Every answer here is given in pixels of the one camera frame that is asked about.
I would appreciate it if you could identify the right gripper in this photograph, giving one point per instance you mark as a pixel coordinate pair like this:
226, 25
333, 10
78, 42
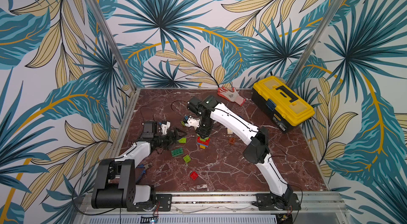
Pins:
203, 130

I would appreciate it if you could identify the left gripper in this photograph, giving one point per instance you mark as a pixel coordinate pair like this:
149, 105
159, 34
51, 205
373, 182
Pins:
172, 140

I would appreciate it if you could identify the light green square brick front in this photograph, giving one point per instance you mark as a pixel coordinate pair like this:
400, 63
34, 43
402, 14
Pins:
187, 159

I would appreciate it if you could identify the small red brick front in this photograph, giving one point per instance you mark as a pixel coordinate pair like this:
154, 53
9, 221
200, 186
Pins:
193, 175

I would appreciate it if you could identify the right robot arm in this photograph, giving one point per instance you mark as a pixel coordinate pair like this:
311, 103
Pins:
257, 151

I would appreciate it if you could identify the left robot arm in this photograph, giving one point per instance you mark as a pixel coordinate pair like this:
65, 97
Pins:
115, 184

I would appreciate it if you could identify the dark green long brick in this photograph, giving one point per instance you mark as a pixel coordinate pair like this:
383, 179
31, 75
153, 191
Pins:
177, 152

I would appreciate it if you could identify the small orange brick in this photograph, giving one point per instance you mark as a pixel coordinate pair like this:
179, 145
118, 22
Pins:
231, 140

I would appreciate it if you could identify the red white work glove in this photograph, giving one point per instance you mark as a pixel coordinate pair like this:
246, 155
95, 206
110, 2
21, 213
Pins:
231, 95

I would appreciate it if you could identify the yellow black toolbox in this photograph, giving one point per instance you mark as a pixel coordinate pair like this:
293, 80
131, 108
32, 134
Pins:
281, 104

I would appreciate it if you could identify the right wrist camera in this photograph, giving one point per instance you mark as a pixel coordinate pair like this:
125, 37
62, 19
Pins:
191, 121

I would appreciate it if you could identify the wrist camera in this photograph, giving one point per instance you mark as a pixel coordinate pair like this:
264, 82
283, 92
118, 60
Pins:
153, 129
191, 121

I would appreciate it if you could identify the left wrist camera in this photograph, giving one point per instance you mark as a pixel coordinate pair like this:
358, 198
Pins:
153, 129

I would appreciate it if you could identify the blue handled pliers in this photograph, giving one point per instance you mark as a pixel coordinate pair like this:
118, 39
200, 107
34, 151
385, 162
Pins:
141, 171

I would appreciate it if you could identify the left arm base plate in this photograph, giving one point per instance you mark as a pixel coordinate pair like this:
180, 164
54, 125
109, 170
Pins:
159, 202

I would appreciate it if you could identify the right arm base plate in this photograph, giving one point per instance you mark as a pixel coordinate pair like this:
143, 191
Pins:
271, 202

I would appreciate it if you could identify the aluminium front rail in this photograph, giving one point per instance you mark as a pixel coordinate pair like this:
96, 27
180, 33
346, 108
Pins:
320, 207

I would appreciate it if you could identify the left aluminium post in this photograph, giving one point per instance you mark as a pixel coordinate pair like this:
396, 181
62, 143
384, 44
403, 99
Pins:
100, 19

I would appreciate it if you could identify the aluminium post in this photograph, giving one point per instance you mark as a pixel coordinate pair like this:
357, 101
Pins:
100, 19
330, 13

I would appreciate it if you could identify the right aluminium post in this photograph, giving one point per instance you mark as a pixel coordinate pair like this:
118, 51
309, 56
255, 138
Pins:
330, 13

